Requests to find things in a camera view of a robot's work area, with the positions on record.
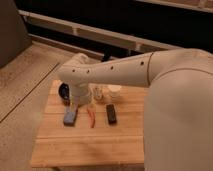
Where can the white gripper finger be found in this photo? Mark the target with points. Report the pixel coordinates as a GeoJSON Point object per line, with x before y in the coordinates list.
{"type": "Point", "coordinates": [74, 109]}

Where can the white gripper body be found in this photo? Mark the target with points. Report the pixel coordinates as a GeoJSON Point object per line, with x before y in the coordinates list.
{"type": "Point", "coordinates": [80, 93]}

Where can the clear plastic bottle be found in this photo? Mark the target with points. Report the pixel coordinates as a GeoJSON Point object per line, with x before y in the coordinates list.
{"type": "Point", "coordinates": [97, 93]}

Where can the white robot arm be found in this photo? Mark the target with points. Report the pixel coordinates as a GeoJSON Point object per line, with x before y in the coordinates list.
{"type": "Point", "coordinates": [178, 109]}

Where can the dark ceramic bowl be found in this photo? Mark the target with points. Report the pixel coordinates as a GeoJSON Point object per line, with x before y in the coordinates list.
{"type": "Point", "coordinates": [63, 92]}

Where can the blue sponge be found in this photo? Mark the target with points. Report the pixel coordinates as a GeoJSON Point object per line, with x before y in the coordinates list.
{"type": "Point", "coordinates": [68, 119]}

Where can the white cup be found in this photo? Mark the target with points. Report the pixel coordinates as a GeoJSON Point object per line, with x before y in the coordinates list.
{"type": "Point", "coordinates": [114, 91]}

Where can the black rectangular block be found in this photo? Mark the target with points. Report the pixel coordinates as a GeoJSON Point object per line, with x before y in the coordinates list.
{"type": "Point", "coordinates": [111, 114]}

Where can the wooden table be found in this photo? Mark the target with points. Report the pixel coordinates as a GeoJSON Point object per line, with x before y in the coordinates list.
{"type": "Point", "coordinates": [57, 145]}

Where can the white metal railing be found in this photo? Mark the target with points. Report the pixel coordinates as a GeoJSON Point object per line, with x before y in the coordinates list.
{"type": "Point", "coordinates": [95, 34]}

